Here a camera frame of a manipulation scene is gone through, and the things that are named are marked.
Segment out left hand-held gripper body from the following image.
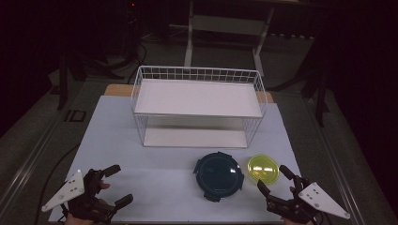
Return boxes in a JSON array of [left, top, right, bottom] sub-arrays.
[[41, 168, 117, 224]]

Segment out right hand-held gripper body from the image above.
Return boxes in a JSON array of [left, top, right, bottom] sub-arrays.
[[266, 176, 351, 225]]

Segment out yellow-green translucent bowl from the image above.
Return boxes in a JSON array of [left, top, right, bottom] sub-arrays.
[[247, 153, 281, 186]]

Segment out round container with dark lid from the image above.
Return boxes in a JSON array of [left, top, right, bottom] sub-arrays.
[[192, 151, 246, 203]]

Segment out white wire shelf rack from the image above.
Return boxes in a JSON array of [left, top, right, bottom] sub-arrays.
[[130, 65, 268, 149]]

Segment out person's left hand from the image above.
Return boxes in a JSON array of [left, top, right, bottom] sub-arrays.
[[65, 181, 111, 225]]

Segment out pale table sheet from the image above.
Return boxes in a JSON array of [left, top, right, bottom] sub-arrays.
[[48, 95, 316, 223]]

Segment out black metal stand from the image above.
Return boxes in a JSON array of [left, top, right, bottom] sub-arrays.
[[57, 52, 126, 111], [268, 67, 331, 128]]

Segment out dark equipment with red light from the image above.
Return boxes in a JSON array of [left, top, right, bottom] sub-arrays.
[[124, 0, 141, 59]]

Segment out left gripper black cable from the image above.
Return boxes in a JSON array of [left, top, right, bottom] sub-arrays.
[[60, 202, 70, 220]]

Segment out black floor cable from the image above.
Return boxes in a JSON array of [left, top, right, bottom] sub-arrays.
[[33, 142, 83, 225]]

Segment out metal floor rail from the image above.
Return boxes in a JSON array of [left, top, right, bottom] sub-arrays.
[[0, 118, 67, 214], [304, 99, 367, 225]]

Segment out white metal table frame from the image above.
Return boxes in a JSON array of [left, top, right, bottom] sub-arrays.
[[168, 0, 315, 78]]

